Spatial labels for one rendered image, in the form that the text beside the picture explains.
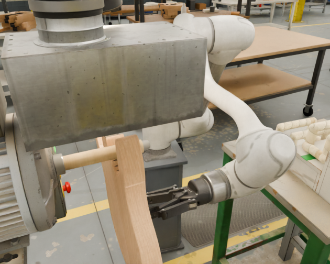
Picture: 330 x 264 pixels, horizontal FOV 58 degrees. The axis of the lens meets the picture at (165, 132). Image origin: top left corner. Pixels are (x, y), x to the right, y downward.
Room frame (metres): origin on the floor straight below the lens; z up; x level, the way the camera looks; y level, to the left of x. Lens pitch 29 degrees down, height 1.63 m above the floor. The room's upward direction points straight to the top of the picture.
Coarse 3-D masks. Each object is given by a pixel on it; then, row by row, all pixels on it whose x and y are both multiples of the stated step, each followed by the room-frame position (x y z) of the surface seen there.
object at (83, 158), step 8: (80, 152) 0.56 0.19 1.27; (88, 152) 0.56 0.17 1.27; (96, 152) 0.56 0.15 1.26; (104, 152) 0.56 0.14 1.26; (112, 152) 0.57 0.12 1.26; (64, 160) 0.53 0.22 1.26; (72, 160) 0.53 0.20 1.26; (80, 160) 0.54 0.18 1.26; (88, 160) 0.54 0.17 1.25; (96, 160) 0.55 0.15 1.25; (104, 160) 0.56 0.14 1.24; (72, 168) 0.53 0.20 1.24
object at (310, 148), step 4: (304, 144) 0.93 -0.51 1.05; (308, 144) 0.92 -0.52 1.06; (304, 148) 0.92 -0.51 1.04; (308, 148) 0.91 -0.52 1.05; (312, 148) 0.90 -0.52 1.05; (316, 148) 0.89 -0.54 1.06; (312, 152) 0.89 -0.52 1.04; (316, 152) 0.87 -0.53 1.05; (320, 152) 0.87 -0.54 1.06; (316, 156) 0.87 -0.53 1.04; (320, 156) 0.86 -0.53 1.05; (324, 156) 0.85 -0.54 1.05; (320, 160) 0.85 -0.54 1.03; (324, 160) 0.84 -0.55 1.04
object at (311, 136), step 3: (309, 129) 0.94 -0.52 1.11; (312, 129) 0.93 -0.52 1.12; (309, 132) 0.93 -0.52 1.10; (312, 132) 0.92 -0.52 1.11; (315, 132) 0.92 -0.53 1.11; (306, 135) 0.95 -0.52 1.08; (309, 135) 0.93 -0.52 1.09; (312, 135) 0.92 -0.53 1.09; (315, 135) 0.92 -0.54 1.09; (306, 138) 0.94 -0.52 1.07; (309, 138) 0.93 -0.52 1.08; (312, 138) 0.92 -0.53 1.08; (315, 138) 0.93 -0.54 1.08; (306, 141) 0.93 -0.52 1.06; (309, 141) 0.93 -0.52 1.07; (312, 141) 0.92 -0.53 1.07; (312, 144) 0.92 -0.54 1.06
